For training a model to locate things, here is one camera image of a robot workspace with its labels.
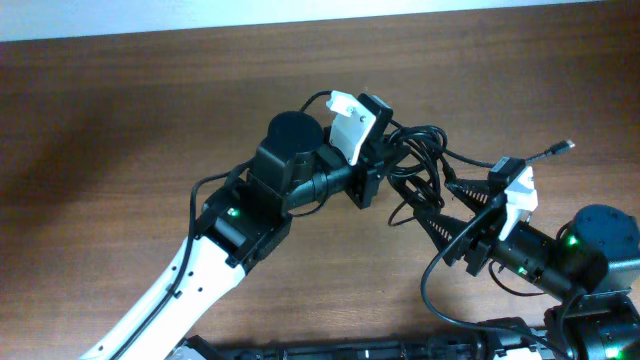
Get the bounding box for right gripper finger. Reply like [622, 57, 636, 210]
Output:
[413, 208, 468, 251]
[445, 178, 500, 215]

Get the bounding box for black cable bundle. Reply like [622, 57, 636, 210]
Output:
[382, 119, 576, 228]

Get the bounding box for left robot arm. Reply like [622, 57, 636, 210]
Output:
[83, 109, 393, 359]

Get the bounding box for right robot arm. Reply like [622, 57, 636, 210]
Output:
[413, 173, 639, 359]

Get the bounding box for right camera cable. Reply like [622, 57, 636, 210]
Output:
[419, 194, 571, 360]

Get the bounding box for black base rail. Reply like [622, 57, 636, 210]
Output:
[167, 331, 553, 360]

